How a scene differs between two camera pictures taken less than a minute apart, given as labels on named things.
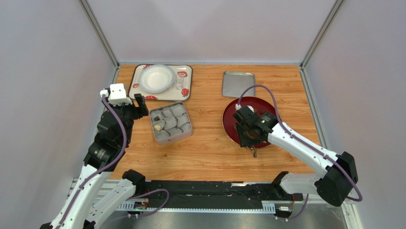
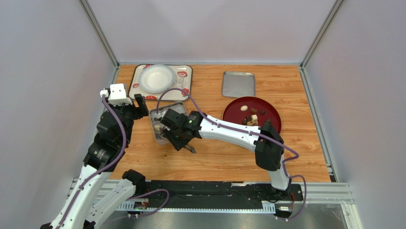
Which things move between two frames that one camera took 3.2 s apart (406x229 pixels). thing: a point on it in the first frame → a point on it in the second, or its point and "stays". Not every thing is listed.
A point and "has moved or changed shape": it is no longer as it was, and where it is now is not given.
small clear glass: x=178 y=83 stays
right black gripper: x=246 y=134 → x=179 y=137
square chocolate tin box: x=170 y=123 stays
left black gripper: x=141 y=110 stays
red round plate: x=259 y=105 stays
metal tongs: x=253 y=149 has moved or changed shape
